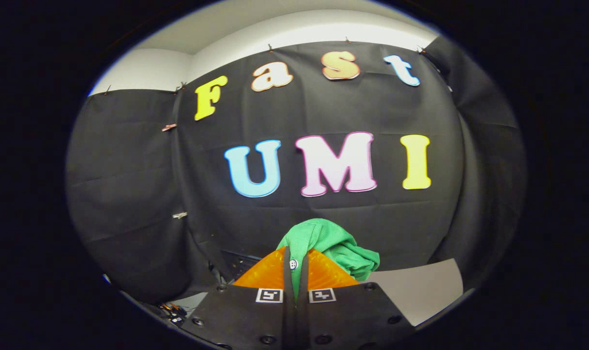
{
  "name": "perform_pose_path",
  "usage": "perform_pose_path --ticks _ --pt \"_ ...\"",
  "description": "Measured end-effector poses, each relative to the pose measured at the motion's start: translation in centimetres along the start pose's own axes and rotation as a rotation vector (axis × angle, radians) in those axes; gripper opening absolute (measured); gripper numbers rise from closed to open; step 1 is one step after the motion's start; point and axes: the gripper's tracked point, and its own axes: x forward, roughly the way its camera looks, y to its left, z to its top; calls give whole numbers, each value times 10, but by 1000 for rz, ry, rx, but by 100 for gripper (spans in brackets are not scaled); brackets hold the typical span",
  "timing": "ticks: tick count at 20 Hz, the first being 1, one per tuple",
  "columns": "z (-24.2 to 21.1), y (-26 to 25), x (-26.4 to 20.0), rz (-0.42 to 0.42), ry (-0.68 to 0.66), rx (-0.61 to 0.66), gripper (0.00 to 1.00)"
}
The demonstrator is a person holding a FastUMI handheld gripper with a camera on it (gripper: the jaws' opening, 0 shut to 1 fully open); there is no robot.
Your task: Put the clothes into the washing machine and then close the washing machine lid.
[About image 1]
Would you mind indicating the copper clip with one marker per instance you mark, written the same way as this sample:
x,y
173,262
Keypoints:
x,y
168,127

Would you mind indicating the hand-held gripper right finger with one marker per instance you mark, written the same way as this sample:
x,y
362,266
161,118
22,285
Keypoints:
x,y
303,301

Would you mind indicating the row of small dark clips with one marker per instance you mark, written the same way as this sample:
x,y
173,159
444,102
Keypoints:
x,y
270,47

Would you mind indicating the silver clip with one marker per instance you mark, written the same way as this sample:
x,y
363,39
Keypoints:
x,y
180,214

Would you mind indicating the green polo shirt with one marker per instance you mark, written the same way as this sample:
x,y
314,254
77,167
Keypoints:
x,y
336,243

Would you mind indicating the black backdrop cloth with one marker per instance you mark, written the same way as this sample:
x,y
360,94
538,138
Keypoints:
x,y
226,218

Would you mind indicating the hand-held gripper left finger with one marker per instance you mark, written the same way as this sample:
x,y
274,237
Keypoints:
x,y
288,301

